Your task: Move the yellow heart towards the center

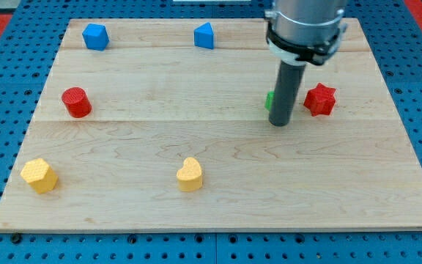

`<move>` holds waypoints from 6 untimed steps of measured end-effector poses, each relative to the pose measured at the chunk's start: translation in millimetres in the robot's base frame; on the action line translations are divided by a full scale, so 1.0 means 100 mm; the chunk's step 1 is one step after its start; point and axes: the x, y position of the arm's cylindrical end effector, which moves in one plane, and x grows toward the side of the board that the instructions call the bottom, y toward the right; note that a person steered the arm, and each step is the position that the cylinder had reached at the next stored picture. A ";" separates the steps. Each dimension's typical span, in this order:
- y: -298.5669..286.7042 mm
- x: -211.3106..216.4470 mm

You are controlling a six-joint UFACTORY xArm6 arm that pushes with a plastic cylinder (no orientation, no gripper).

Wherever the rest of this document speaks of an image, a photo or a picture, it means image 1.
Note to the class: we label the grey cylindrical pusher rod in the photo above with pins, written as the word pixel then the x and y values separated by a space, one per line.
pixel 285 93

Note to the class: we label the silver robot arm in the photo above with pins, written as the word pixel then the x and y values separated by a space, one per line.
pixel 300 32

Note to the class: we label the yellow heart block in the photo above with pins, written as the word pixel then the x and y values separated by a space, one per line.
pixel 190 175

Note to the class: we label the green block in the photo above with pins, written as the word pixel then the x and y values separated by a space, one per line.
pixel 269 100

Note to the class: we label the red star block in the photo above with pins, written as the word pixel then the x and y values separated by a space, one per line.
pixel 320 100

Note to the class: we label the blue triangle block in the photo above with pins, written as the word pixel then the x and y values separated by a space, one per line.
pixel 203 36

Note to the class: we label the wooden board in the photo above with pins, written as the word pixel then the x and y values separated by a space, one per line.
pixel 157 99

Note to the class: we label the blue pentagon block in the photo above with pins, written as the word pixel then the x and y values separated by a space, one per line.
pixel 95 37

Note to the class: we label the red cylinder block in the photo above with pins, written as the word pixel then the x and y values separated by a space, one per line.
pixel 76 102

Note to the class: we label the yellow hexagon block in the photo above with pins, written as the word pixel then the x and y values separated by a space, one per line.
pixel 39 175

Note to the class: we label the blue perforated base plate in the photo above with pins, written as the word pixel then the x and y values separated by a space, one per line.
pixel 28 47

